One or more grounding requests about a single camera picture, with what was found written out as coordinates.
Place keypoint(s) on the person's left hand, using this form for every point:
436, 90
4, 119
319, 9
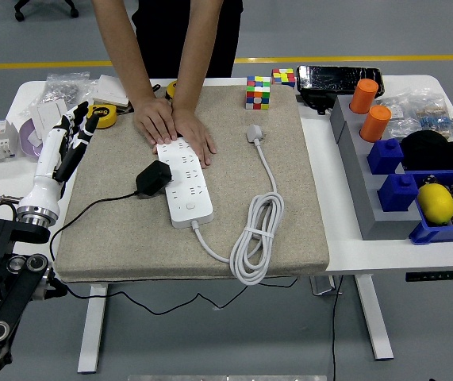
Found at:
196, 133

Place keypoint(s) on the grey under-table bracket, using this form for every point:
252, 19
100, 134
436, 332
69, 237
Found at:
323, 286

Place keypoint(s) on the yellow lemon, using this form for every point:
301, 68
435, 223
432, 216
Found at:
435, 204

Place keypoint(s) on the blue block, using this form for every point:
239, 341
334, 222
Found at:
397, 194
385, 156

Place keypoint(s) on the black power adapter plug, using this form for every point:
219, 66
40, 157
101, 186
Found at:
152, 178

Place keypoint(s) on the yellow tape measure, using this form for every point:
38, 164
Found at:
171, 90
108, 115

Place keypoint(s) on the orange cylinder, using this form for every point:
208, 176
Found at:
375, 125
363, 97

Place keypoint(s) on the clear bag of resistors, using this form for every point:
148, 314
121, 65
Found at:
436, 117

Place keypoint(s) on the person's right hand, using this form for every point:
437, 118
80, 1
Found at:
156, 121

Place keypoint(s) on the large Rubik's cube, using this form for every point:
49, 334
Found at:
258, 93

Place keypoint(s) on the grey-brown mat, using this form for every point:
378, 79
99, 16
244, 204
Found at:
131, 246

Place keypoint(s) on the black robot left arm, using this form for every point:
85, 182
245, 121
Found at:
12, 285

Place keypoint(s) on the clear bag of small parts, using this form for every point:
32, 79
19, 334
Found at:
394, 119

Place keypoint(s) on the small Rubik's cube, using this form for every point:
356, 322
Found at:
283, 78

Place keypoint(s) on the black table control panel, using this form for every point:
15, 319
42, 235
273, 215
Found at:
436, 275

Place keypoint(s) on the person's right forearm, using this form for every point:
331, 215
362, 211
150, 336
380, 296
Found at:
127, 47

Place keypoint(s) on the grey peg block stand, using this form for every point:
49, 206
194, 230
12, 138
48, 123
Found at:
369, 206

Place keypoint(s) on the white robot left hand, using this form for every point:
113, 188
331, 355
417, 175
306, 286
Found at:
47, 162

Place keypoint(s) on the white wall switch panel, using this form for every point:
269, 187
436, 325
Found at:
43, 113

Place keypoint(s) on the white power strip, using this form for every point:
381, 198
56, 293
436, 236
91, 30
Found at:
188, 198

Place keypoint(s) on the black device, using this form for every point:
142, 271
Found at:
317, 101

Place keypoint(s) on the person's left forearm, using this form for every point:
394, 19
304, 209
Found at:
194, 47

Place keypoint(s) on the black office chair base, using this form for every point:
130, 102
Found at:
21, 8

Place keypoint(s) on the white switch plate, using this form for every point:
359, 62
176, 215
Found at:
105, 91

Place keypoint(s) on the white table leg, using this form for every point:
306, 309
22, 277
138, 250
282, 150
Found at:
375, 317
91, 337

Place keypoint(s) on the small white piece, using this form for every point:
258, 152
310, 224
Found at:
33, 139

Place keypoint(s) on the black foil-wrapped box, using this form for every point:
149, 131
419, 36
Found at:
337, 77

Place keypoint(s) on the black cloth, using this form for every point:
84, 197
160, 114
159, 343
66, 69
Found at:
432, 151

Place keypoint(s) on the blue plastic bin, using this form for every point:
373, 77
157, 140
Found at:
428, 234

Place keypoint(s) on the person's torso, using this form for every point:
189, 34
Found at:
158, 31

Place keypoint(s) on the clear bag of screws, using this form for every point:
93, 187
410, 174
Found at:
63, 89

